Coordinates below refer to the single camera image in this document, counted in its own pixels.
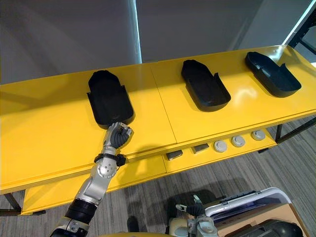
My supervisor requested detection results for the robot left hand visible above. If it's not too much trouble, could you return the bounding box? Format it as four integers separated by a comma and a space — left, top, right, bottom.
102, 121, 134, 156

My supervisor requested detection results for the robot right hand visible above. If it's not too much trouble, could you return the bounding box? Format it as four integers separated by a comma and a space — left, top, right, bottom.
175, 194, 206, 219

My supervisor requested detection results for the black plastic housing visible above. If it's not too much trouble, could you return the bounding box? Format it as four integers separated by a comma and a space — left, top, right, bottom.
244, 51, 302, 98
181, 59, 232, 112
87, 70, 136, 129
260, 219, 305, 237

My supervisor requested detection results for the yellow metal shelf unit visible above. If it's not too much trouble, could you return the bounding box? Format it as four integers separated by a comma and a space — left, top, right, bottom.
0, 45, 316, 217

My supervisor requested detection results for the grey wedge block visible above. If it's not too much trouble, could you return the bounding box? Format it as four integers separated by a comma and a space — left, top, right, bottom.
192, 145, 209, 155
165, 150, 184, 161

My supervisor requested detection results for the round grey disc part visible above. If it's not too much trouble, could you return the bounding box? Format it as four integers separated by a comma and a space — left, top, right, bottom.
250, 130, 266, 142
231, 135, 246, 148
213, 140, 228, 153

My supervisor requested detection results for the black metal rack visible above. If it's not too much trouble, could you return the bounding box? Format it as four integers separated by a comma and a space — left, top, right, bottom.
287, 4, 316, 56

